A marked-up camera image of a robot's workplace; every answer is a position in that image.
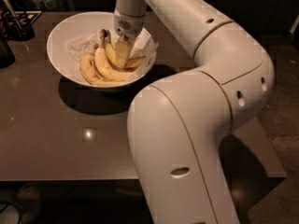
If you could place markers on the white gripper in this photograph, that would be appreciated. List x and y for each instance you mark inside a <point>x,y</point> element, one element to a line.
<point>130,25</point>

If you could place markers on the yellow banana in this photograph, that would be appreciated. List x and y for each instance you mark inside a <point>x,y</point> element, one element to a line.
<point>132,63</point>
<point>91,75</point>
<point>102,63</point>

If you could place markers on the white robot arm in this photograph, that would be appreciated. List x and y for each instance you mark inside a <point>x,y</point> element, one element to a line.
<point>175,124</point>

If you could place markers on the white ceramic bowl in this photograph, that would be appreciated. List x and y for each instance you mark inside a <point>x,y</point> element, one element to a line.
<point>79,25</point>

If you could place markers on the white paper sheet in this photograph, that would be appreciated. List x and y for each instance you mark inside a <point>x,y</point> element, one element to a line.
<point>76,48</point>

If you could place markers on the black mesh pen holder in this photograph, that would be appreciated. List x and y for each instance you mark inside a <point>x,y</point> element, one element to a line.
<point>17,27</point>

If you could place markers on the dark round container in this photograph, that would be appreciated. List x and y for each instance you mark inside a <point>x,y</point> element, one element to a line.
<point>7,57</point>

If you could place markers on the white object under table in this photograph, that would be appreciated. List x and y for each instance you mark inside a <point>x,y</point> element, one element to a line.
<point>21,205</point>

